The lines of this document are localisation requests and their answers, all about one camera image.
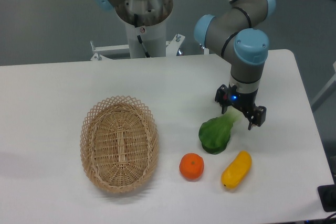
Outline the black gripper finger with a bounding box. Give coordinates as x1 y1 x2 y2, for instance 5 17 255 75
243 105 267 130
215 84 230 114

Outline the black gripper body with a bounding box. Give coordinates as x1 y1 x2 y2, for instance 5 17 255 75
225 86 258 116

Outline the green leafy vegetable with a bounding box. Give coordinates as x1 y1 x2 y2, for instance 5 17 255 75
198 109 241 155

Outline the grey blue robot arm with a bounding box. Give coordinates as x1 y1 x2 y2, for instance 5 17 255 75
95 0 276 127

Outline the yellow mango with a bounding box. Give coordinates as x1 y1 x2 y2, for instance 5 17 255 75
221 151 252 189

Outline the orange tangerine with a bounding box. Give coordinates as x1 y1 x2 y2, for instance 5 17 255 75
179 153 205 181

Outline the black device at edge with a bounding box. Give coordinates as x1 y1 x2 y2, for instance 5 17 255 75
317 184 335 212

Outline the woven wicker basket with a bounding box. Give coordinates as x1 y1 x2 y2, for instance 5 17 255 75
80 96 159 194

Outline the white metal base frame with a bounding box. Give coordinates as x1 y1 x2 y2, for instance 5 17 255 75
89 33 211 61

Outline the white frame at right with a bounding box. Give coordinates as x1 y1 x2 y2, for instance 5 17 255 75
310 73 335 112

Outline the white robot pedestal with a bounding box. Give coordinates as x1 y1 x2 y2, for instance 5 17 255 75
115 0 174 59

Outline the black cable on pedestal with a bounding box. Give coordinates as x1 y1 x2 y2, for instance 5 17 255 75
133 13 151 58

